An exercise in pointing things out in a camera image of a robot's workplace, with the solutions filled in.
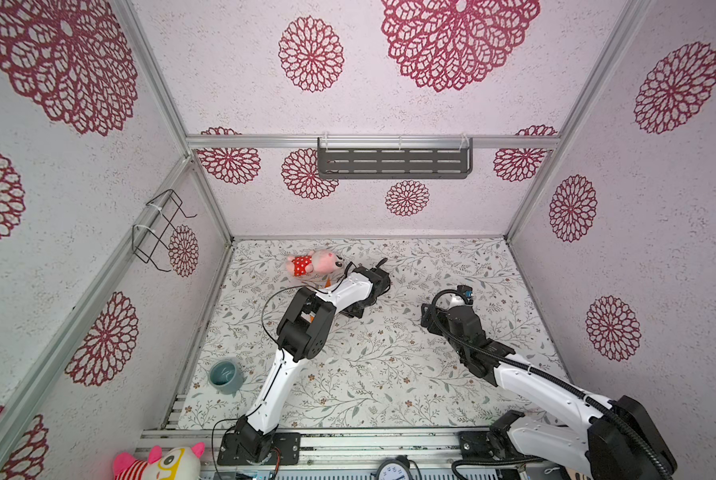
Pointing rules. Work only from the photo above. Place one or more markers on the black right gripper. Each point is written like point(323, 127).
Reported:
point(426, 318)

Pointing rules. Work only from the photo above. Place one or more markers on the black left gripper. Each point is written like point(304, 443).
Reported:
point(357, 313)

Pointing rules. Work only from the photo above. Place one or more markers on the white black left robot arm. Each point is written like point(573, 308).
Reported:
point(301, 336)

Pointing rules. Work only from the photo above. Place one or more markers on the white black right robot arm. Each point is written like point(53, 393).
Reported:
point(598, 437)

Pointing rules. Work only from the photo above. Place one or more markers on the pink pig plush toy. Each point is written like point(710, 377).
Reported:
point(318, 262)

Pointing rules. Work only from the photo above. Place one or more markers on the round gauge clock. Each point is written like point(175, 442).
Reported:
point(398, 468)

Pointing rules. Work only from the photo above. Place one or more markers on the teal cup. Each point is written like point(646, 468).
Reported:
point(226, 376)

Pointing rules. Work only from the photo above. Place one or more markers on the pink white plush toy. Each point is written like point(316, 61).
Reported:
point(180, 463)

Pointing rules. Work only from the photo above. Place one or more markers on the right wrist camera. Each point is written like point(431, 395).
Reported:
point(465, 324)

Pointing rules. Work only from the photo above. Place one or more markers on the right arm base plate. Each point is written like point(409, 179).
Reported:
point(490, 444)

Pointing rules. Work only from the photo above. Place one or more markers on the grey wall shelf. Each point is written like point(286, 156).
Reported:
point(393, 163)

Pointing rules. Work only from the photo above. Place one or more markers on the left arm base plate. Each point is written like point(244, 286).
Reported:
point(273, 449)

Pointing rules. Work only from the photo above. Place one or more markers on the black wire wall rack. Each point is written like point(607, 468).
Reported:
point(149, 236)

